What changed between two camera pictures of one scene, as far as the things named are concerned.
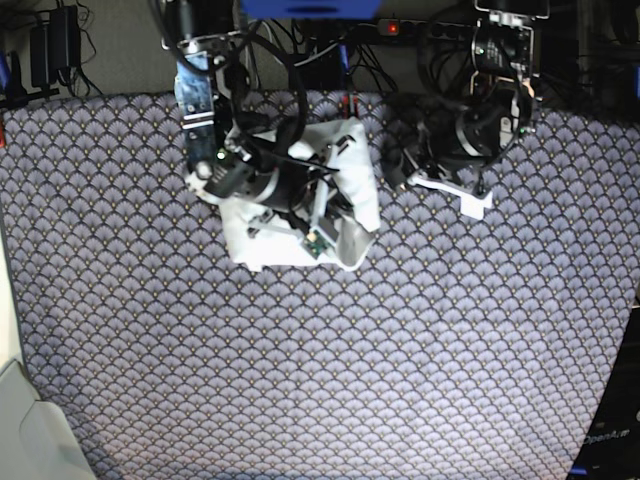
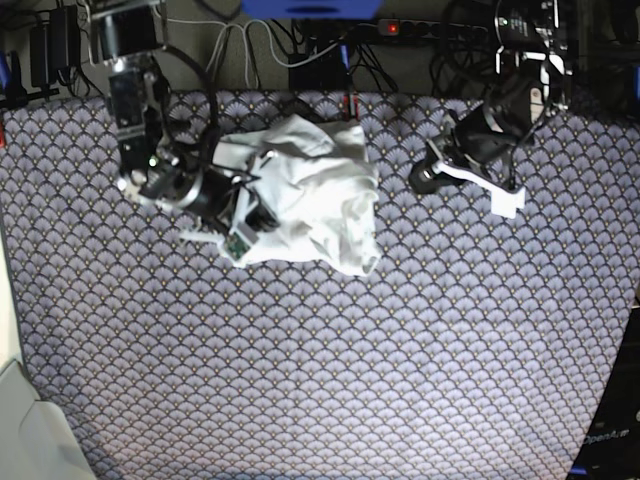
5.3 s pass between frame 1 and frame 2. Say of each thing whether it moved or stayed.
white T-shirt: moved
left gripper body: moved
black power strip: stayed
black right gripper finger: moved
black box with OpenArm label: stayed
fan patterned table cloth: stayed
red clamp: stayed
